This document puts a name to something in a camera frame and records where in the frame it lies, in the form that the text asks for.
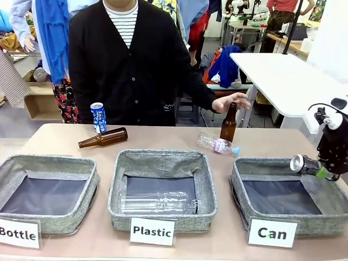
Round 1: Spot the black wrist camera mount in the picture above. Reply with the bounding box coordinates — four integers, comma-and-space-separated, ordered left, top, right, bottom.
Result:
313, 107, 332, 126

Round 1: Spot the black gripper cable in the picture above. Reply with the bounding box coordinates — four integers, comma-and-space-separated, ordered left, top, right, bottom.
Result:
308, 102, 342, 112

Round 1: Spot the black plastic stool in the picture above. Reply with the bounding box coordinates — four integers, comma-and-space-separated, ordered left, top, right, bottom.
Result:
175, 95, 203, 127

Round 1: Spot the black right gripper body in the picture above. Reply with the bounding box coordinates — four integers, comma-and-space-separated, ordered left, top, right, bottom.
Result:
316, 114, 348, 175

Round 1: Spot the black stand pole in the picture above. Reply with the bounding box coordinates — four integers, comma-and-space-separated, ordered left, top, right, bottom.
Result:
282, 0, 304, 55

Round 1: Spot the grey fabric basket can label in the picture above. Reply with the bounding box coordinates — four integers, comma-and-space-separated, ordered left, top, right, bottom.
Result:
229, 157, 348, 238

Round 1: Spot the white sign reading Can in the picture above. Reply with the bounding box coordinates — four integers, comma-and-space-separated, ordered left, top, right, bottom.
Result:
247, 218, 299, 248

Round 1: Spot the black drink can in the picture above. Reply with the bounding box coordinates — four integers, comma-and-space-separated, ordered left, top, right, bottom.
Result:
289, 154, 323, 176

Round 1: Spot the blue hanging garment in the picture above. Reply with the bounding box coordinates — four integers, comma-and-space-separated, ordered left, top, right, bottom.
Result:
35, 0, 71, 87

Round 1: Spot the clear plastic bottle without label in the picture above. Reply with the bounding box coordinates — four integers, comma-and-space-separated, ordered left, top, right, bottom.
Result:
118, 191, 202, 215

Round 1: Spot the person's left forearm black sleeve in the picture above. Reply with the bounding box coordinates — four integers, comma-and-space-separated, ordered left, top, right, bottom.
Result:
182, 67, 221, 114

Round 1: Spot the brown glass bottle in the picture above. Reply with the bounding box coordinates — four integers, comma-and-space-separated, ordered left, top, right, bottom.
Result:
78, 127, 128, 149
219, 101, 238, 143

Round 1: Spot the bystander in red top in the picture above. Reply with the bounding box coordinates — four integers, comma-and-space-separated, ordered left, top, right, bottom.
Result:
259, 0, 299, 54

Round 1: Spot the cardboard box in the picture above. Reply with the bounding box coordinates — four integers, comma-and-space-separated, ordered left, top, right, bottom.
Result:
22, 70, 64, 121

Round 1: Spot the white sign reading Bottle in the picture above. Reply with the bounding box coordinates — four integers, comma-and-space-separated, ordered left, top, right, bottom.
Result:
0, 217, 42, 250

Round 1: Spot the blue and white drink can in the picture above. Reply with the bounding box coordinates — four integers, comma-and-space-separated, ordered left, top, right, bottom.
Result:
90, 102, 108, 134

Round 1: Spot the clear plastic bottle pink label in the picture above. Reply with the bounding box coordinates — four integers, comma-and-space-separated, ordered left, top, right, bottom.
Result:
196, 132, 241, 158

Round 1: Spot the white table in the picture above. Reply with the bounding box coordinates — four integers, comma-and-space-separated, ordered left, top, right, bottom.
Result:
229, 52, 348, 128

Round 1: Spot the grey fabric basket plastic label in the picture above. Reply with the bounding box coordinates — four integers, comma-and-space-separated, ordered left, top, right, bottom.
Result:
108, 148, 218, 233

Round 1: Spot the mannequin in light blue shirt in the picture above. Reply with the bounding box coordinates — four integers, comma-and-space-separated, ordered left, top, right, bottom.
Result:
8, 0, 44, 54

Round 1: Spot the checkered cloth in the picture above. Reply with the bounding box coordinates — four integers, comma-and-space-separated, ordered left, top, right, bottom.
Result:
0, 48, 31, 109

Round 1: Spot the person's left hand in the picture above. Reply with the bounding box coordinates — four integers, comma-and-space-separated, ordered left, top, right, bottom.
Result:
212, 92, 252, 114

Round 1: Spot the person's torso black cardigan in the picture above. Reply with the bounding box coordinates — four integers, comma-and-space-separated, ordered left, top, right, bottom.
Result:
69, 0, 191, 127

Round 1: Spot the floral red black garment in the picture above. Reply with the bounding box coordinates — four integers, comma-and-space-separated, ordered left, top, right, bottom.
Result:
51, 78, 82, 125

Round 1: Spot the blue jacket on chair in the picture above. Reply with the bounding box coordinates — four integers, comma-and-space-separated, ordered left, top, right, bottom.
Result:
202, 45, 243, 89

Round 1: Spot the white sign reading Plastic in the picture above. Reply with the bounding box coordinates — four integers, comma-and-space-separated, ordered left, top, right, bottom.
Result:
129, 216, 176, 247

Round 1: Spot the grey fabric basket bottle label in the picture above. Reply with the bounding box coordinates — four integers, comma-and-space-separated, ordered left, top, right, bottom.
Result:
0, 154, 100, 235

